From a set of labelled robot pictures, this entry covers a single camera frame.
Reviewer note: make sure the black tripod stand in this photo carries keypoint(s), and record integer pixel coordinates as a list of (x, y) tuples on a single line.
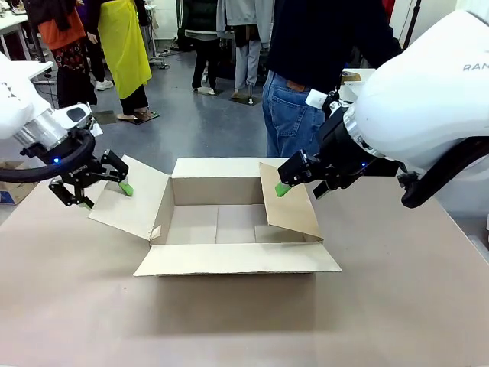
[(412, 23)]

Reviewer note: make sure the large brown cardboard box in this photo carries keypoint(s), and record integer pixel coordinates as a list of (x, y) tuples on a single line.
[(237, 260)]

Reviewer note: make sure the person in dark sweater jeans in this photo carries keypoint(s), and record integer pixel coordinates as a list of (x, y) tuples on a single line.
[(290, 114)]

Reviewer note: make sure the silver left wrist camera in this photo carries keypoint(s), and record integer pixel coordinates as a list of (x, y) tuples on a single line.
[(78, 114)]

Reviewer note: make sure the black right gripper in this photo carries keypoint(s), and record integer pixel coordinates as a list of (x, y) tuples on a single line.
[(340, 153)]

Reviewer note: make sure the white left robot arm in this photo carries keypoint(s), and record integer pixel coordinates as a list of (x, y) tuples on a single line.
[(15, 103)]

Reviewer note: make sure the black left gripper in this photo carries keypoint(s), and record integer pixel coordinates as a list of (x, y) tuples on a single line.
[(78, 170)]

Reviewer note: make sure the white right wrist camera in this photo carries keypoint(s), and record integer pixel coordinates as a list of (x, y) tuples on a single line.
[(316, 98)]

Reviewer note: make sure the small cardboard box blue print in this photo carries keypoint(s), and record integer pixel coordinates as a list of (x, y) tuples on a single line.
[(13, 187)]

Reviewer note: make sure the person in orange top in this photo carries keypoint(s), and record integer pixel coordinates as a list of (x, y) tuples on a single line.
[(65, 38)]

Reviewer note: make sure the mannequin in grey trousers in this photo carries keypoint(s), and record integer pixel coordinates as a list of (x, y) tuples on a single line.
[(248, 57)]

